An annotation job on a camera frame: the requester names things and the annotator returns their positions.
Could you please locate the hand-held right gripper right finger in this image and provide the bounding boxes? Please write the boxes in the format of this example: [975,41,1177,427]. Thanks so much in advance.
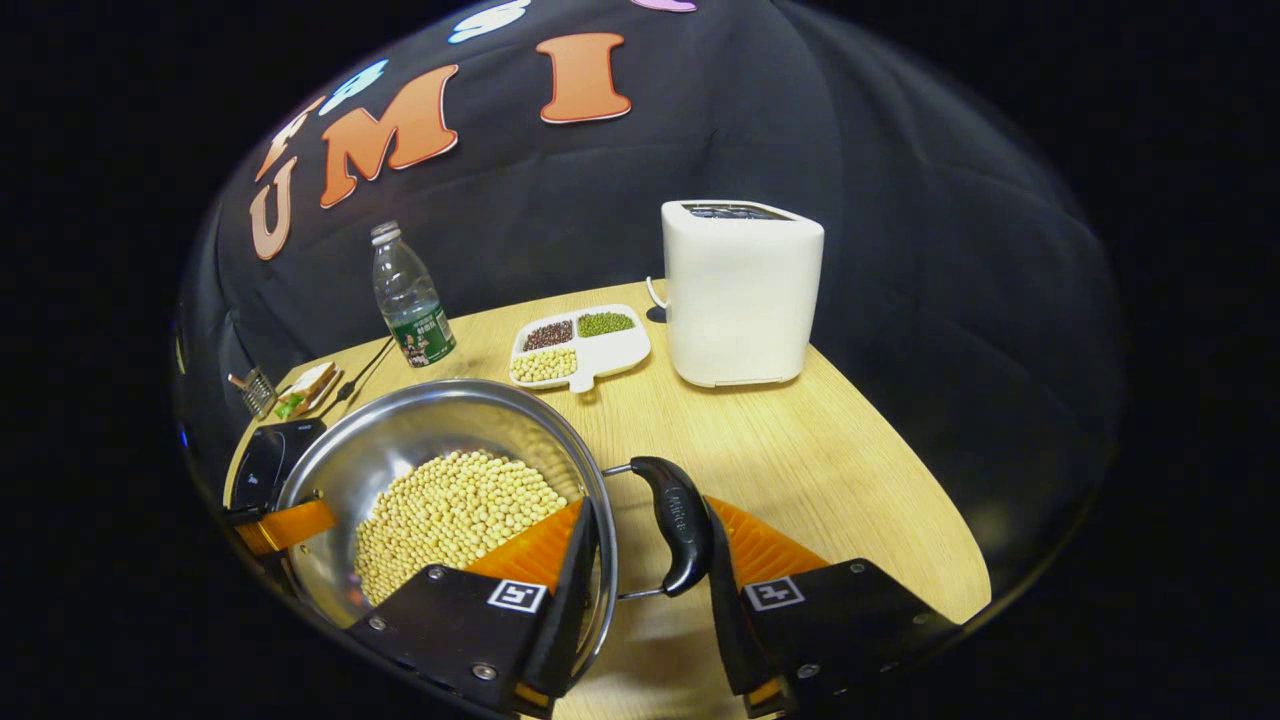
[705,495,961,719]

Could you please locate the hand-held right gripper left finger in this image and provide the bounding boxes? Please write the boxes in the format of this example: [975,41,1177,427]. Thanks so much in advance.
[345,497,602,719]

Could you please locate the black induction cooktop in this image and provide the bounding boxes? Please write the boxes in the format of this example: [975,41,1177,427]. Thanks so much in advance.
[228,418,329,511]

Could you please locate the pile of yellow soybeans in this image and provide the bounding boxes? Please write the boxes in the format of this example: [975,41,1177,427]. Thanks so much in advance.
[352,450,569,606]

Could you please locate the stainless steel pot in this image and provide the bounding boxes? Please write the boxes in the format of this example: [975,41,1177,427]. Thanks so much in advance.
[275,378,716,691]

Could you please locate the small clear glass cup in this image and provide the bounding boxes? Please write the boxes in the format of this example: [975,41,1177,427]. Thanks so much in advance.
[228,367,278,419]

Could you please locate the plate with sandwich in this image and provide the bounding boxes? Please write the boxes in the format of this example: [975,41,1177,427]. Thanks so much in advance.
[272,362,346,421]

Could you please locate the clear plastic water bottle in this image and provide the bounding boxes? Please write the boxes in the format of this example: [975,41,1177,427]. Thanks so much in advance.
[370,221,458,369]

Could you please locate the white divided bean plate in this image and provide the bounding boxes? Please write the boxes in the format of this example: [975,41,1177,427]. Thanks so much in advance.
[508,304,653,394]

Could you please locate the white toaster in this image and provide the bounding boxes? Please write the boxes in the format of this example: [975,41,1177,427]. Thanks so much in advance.
[660,199,826,389]

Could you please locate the black backdrop cloth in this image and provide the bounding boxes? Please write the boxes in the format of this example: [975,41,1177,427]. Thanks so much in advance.
[175,0,1126,601]

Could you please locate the black cooktop cable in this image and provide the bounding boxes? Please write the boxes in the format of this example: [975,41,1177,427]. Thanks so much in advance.
[340,338,396,406]

